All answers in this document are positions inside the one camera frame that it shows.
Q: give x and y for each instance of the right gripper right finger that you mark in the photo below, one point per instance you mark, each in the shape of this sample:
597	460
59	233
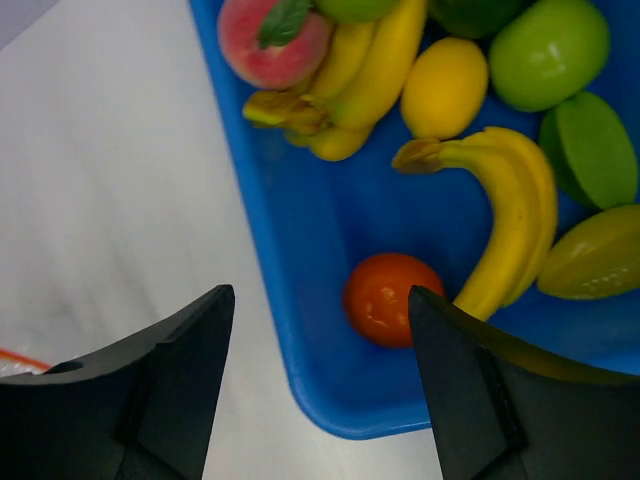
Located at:
502	408

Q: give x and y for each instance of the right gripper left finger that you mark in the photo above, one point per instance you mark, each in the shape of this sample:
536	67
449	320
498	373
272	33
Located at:
140	408

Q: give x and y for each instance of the clear zip top bag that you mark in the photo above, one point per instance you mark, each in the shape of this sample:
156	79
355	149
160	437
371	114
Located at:
12	363

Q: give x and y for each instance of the yellow banana bunch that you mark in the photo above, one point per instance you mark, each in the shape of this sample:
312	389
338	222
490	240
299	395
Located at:
519	184
359	81

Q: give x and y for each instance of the orange tomato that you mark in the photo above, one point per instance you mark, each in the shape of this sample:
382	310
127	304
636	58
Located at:
375	297

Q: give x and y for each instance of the yellow green starfruit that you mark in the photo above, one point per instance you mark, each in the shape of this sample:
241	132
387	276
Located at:
598	258

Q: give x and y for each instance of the blue plastic bin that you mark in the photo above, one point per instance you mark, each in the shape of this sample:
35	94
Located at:
312	221

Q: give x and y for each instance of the green halved fruit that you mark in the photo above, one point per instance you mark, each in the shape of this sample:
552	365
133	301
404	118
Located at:
590	151

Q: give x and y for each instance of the yellow lemon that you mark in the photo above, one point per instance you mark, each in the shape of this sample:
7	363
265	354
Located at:
445	89

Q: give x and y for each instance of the green lime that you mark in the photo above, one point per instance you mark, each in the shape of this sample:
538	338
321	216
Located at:
548	53

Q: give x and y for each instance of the pink peach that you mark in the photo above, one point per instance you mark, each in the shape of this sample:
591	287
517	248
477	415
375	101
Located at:
272	45

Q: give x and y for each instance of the dark green avocado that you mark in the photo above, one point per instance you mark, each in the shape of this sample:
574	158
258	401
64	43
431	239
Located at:
475	19

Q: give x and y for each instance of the green apple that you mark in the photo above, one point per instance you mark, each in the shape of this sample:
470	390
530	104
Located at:
354	11

